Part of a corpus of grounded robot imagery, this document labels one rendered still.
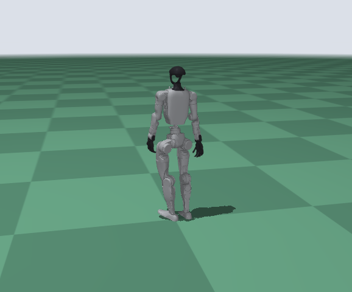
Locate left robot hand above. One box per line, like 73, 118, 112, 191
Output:
147, 135, 156, 153

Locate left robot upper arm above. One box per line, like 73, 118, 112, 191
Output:
155, 91, 168, 120

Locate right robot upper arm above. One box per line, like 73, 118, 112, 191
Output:
188, 91, 198, 121

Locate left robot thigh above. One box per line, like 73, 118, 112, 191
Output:
156, 139, 175, 186

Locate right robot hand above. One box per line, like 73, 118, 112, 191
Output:
193, 135, 203, 158

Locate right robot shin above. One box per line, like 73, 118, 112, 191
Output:
180, 174, 191, 213

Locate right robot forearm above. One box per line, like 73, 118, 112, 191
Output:
191, 118, 201, 141

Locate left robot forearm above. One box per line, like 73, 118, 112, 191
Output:
148, 113, 159, 140

